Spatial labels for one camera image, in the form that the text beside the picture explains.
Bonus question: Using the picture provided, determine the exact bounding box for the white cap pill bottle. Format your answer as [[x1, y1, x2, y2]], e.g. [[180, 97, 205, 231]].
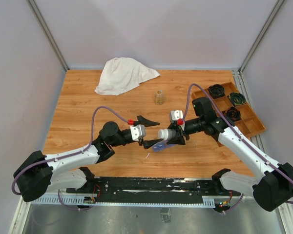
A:
[[158, 128, 176, 141]]

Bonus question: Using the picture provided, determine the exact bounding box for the blue weekly pill organizer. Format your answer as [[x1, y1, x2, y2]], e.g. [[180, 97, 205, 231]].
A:
[[152, 141, 175, 152]]

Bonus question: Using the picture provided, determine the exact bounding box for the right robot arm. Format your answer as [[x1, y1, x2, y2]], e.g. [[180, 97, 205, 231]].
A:
[[158, 97, 293, 212]]

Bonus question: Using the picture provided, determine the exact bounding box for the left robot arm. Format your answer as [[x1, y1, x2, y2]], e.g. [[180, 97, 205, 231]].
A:
[[12, 116, 158, 202]]

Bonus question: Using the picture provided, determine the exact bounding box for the clear glass pill bottle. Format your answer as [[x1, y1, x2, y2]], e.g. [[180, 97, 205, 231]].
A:
[[154, 90, 165, 105]]

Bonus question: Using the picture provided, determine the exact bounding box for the white cloth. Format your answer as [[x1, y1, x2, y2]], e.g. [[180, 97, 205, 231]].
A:
[[95, 57, 160, 96]]

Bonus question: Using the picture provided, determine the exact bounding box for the black cup far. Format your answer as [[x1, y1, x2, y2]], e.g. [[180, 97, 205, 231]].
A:
[[208, 84, 225, 99]]

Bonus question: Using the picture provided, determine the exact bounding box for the green black cup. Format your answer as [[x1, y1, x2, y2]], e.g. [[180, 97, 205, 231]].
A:
[[228, 92, 246, 107]]

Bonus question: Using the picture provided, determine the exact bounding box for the wooden compartment tray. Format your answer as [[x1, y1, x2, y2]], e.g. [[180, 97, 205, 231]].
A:
[[184, 82, 266, 147]]

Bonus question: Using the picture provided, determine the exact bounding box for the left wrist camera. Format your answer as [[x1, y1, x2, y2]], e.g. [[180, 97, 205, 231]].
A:
[[130, 124, 146, 142]]

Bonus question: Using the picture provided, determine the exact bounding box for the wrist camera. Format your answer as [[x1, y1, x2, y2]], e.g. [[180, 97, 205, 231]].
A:
[[169, 110, 183, 123], [130, 124, 146, 142]]

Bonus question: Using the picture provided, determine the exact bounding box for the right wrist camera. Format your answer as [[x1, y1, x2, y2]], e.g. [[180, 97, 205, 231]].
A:
[[169, 110, 183, 123]]

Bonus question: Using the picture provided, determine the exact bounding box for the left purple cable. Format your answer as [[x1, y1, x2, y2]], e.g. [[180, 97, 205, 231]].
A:
[[12, 106, 134, 195]]

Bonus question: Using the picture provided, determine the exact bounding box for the purple cable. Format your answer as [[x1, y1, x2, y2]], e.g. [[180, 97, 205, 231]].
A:
[[12, 106, 134, 195], [177, 83, 293, 205]]

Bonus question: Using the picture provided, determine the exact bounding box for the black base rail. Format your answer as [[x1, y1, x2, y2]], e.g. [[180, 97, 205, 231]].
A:
[[32, 176, 240, 208]]

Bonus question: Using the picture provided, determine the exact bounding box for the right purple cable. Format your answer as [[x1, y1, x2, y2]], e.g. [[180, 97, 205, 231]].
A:
[[177, 83, 293, 205]]

